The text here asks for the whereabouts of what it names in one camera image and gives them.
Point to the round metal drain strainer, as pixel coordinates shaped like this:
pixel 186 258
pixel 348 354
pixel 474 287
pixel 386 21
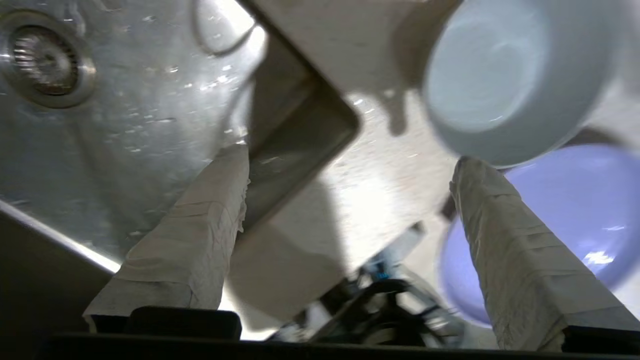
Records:
pixel 45 60

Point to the black and silver metal frame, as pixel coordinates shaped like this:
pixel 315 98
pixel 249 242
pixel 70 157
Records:
pixel 380 310

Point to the purple plate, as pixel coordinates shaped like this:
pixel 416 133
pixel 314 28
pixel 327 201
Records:
pixel 590 210

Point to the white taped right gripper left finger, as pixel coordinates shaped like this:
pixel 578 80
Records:
pixel 190 245

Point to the stainless steel sink basin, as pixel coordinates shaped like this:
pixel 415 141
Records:
pixel 150 150

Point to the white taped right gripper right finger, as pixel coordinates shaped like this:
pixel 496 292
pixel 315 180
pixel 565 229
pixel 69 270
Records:
pixel 525 280

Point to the light blue bowl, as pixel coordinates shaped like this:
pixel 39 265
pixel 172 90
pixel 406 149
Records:
pixel 500 75

